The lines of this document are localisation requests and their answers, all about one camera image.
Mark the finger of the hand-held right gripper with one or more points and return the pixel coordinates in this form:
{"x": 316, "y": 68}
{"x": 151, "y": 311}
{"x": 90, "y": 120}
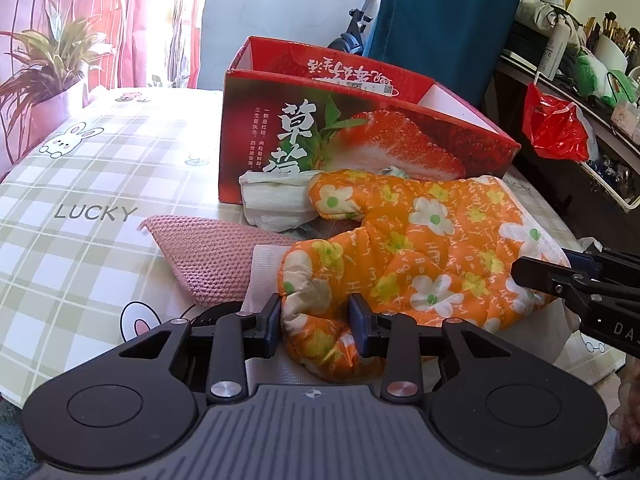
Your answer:
{"x": 540, "y": 275}
{"x": 582, "y": 260}

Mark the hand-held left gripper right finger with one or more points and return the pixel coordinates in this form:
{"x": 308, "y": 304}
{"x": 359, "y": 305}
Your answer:
{"x": 358, "y": 325}

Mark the orange floral oven mitt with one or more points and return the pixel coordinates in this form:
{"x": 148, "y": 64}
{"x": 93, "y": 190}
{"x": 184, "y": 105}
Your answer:
{"x": 425, "y": 260}

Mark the red strawberry cardboard box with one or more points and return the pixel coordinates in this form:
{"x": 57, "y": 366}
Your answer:
{"x": 260, "y": 135}

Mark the teal curtain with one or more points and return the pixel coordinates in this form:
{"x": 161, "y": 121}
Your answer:
{"x": 440, "y": 20}

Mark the white bottle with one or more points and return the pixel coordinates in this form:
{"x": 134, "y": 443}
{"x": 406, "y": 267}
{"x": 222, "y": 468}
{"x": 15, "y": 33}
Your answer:
{"x": 554, "y": 47}

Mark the red plastic bag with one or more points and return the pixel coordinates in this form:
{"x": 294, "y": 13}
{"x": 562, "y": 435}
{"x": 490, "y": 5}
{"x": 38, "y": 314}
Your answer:
{"x": 555, "y": 125}

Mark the potted green plant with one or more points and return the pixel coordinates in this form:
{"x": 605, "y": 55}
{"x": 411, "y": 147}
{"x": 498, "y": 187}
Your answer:
{"x": 50, "y": 55}

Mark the black exercise bike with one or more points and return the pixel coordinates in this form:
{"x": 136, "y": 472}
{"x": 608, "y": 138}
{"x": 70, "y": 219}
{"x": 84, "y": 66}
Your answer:
{"x": 357, "y": 35}

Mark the artificial flower stems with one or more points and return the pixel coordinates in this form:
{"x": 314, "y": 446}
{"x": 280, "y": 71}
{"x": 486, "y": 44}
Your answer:
{"x": 177, "y": 40}

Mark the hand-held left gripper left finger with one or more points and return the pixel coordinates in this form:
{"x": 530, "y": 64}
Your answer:
{"x": 270, "y": 327}

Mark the white cup of makeup brushes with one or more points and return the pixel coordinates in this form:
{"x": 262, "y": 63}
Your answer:
{"x": 612, "y": 50}

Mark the person's right hand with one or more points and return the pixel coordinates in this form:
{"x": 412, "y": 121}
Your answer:
{"x": 631, "y": 405}

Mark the red curtain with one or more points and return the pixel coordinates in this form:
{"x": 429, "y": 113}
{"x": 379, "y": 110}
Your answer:
{"x": 150, "y": 20}

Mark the pink knitted cloth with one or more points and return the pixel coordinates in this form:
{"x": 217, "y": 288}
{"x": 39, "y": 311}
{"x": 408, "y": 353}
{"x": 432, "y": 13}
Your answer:
{"x": 210, "y": 255}

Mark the pale cloth bag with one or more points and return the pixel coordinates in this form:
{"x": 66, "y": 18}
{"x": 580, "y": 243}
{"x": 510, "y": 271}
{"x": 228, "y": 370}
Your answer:
{"x": 537, "y": 15}

